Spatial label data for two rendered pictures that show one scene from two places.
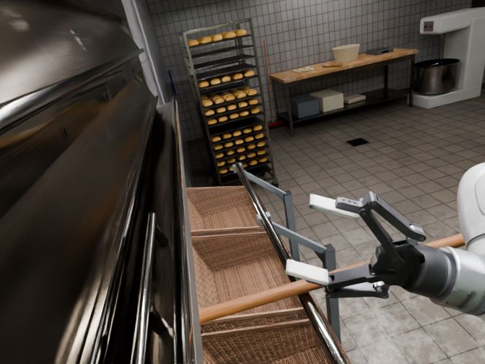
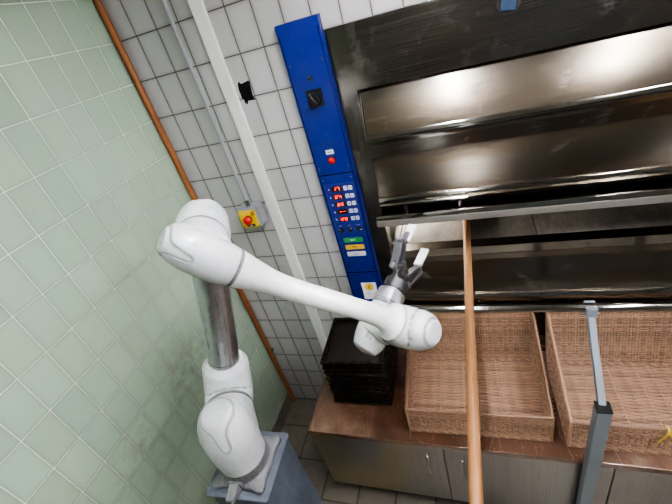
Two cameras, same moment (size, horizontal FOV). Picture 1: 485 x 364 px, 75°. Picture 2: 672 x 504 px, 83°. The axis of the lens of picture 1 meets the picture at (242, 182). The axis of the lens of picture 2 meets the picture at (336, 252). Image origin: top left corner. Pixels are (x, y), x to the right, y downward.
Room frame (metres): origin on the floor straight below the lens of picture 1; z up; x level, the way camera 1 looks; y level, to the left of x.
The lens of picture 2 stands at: (0.70, -1.14, 2.14)
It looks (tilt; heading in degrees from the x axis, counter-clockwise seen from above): 31 degrees down; 120
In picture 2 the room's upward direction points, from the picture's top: 17 degrees counter-clockwise
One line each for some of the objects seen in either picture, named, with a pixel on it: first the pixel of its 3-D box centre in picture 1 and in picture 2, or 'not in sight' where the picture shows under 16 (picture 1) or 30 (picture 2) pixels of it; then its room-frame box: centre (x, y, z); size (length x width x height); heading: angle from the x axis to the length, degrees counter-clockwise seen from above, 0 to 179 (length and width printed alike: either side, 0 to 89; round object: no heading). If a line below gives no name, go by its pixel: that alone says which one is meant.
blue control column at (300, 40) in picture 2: not in sight; (390, 186); (-0.08, 1.14, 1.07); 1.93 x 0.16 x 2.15; 97
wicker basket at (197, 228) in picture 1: (225, 214); not in sight; (1.70, 0.15, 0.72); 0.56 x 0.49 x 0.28; 8
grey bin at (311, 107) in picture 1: (302, 105); not in sight; (5.23, -1.25, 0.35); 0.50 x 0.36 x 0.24; 6
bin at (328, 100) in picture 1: (326, 100); not in sight; (5.28, -1.66, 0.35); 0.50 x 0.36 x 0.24; 8
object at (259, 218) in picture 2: not in sight; (252, 215); (-0.41, 0.12, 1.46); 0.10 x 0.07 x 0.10; 7
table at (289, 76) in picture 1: (341, 90); not in sight; (5.31, -1.94, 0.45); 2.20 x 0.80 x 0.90; 97
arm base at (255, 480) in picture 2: not in sight; (243, 463); (-0.09, -0.74, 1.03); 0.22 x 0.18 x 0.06; 99
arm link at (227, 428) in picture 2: not in sight; (228, 430); (-0.10, -0.71, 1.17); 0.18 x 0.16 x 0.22; 127
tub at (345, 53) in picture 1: (346, 53); not in sight; (5.41, -2.08, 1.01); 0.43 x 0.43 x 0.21
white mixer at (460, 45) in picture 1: (445, 58); not in sight; (5.10, -3.57, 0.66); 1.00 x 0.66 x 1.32; 97
